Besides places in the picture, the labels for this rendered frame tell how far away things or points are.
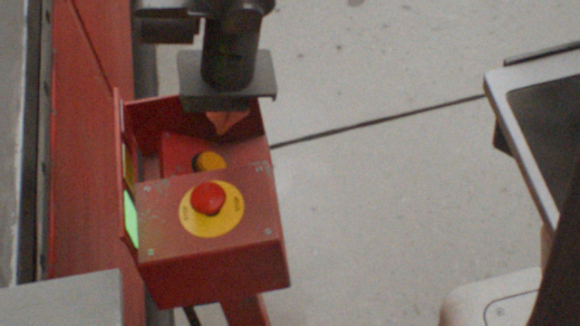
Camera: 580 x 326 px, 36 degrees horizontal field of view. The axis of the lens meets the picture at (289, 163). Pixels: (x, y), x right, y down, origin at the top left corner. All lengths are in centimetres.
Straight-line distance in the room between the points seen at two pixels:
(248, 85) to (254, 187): 12
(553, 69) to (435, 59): 138
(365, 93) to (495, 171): 35
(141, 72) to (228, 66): 122
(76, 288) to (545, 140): 38
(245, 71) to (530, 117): 33
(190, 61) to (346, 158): 103
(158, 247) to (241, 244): 9
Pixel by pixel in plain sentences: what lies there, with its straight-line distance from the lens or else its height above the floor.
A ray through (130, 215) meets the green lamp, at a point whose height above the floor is 82.
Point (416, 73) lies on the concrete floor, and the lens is 209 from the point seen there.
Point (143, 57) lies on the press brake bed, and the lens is 215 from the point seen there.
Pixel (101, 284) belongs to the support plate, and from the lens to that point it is 72.
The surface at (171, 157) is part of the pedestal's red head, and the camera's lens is 108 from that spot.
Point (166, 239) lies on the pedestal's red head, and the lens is 98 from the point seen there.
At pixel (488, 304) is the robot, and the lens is 148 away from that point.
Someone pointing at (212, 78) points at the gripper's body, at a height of 91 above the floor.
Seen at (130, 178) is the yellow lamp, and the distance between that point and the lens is 100.
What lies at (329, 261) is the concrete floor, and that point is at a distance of 182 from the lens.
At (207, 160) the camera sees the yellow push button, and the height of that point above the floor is 73.
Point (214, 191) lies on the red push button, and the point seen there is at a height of 81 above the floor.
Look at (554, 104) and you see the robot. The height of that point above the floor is 104.
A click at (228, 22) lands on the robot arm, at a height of 102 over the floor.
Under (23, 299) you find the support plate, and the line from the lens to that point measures 73.
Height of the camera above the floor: 161
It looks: 55 degrees down
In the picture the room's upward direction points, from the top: 11 degrees counter-clockwise
